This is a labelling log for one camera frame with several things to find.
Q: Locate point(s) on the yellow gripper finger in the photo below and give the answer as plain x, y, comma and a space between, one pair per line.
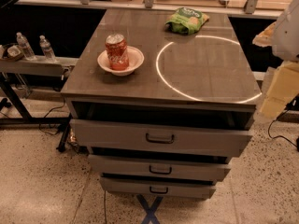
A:
283, 89

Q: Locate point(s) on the red coke can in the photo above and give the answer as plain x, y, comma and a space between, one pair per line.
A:
117, 54

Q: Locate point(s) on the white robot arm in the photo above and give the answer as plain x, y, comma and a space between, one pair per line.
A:
285, 45

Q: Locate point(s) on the white paper bowl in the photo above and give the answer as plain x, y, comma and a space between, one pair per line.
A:
136, 58

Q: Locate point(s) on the small bowl on side table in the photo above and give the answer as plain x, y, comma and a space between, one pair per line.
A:
10, 52

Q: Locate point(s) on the green chip bag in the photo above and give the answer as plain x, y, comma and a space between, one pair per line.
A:
186, 21

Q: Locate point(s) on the grey drawer cabinet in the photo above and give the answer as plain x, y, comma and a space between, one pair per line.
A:
197, 81

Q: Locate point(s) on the bottom grey drawer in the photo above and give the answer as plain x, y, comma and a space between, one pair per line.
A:
157, 188

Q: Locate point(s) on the grey drawer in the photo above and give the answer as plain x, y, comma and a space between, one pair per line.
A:
158, 138
114, 165
157, 188

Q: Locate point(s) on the blue tape cross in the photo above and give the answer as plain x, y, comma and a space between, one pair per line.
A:
150, 209

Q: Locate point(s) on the top grey drawer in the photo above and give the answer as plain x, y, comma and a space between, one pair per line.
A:
158, 138

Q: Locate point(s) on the middle grey drawer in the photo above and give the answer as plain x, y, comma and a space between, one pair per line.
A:
114, 165

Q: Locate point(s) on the right clear water bottle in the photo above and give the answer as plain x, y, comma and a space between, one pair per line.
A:
47, 49

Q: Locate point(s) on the clear water bottle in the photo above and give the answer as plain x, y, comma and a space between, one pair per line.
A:
25, 47
47, 49

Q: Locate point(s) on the grey side table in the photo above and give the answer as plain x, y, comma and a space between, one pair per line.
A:
37, 67

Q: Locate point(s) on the left clear water bottle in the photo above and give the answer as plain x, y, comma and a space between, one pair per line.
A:
25, 47

